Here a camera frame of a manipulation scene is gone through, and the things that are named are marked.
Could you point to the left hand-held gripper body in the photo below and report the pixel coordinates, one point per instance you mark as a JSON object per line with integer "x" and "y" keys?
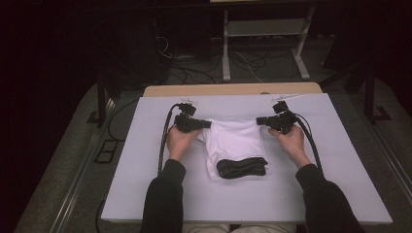
{"x": 186, "y": 124}

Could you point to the person's lap in light trousers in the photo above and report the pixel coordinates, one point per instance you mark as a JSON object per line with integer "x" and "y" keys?
{"x": 207, "y": 229}

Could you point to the white metal stand frame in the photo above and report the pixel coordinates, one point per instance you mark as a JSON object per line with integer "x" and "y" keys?
{"x": 265, "y": 27}

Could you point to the person's left hand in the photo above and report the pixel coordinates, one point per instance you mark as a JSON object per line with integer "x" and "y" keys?
{"x": 179, "y": 142}

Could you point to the white shorts with black waistband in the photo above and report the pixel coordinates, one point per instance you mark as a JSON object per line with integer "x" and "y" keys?
{"x": 233, "y": 139}

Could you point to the black metal stand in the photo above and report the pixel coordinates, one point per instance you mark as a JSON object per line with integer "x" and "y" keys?
{"x": 101, "y": 97}
{"x": 369, "y": 97}

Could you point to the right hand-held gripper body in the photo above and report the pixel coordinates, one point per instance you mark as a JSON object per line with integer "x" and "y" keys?
{"x": 285, "y": 122}

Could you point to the metal floor rail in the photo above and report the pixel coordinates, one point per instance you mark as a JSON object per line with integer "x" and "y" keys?
{"x": 79, "y": 181}
{"x": 392, "y": 161}

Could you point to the person's right hand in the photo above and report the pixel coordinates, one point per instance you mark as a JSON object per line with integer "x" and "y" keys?
{"x": 294, "y": 145}

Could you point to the white board table cover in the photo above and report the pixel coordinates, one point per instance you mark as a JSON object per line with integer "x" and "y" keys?
{"x": 243, "y": 200}

